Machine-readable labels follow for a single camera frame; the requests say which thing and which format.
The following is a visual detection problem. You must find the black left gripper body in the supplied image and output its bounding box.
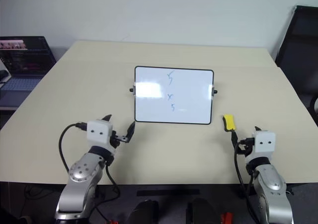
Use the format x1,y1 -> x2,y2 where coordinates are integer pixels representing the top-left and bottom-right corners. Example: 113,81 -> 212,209
110,129 -> 132,148

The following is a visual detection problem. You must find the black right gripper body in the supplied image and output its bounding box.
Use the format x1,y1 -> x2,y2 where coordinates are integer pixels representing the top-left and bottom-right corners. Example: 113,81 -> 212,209
236,137 -> 255,157

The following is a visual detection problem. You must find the yellow whiteboard eraser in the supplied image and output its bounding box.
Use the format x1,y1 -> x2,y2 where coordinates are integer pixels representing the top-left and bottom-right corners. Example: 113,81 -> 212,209
223,114 -> 237,133

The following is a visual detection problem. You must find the small black-framed whiteboard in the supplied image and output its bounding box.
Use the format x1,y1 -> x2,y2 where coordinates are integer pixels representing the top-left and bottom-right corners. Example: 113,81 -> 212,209
129,65 -> 219,125

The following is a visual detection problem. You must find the dark rounded shape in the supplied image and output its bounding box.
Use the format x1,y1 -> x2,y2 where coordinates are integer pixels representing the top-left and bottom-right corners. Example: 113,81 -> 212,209
128,199 -> 160,224

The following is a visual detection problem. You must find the black office chair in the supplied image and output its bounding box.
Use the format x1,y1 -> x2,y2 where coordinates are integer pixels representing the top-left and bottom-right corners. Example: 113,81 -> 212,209
274,5 -> 318,118

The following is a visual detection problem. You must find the open laptop computer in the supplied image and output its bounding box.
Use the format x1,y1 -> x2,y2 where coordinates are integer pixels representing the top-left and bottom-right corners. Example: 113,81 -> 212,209
0,36 -> 57,108

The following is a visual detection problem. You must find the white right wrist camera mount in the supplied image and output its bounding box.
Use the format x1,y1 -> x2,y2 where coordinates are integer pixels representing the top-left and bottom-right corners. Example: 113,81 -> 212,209
251,130 -> 277,158

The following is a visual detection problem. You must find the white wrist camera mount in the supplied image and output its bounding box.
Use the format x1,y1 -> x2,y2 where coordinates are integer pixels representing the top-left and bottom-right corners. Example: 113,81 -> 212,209
85,119 -> 114,150
251,130 -> 277,158

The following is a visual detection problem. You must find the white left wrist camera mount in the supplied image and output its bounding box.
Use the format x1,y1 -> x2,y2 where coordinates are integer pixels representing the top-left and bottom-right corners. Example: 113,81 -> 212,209
85,119 -> 114,150

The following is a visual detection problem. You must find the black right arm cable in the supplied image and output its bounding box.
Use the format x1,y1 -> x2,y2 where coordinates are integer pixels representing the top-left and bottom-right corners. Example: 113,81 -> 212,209
233,144 -> 257,220

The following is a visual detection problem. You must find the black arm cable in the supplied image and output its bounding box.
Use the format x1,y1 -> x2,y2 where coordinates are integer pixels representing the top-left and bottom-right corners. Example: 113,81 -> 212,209
233,144 -> 257,220
59,122 -> 88,173

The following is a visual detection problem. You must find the thin black hanging cable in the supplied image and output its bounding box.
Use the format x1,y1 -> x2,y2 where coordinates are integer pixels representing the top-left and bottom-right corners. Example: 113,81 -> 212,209
105,163 -> 121,224

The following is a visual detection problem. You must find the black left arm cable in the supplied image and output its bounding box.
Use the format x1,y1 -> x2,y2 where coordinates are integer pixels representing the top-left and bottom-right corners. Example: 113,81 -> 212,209
59,122 -> 88,173

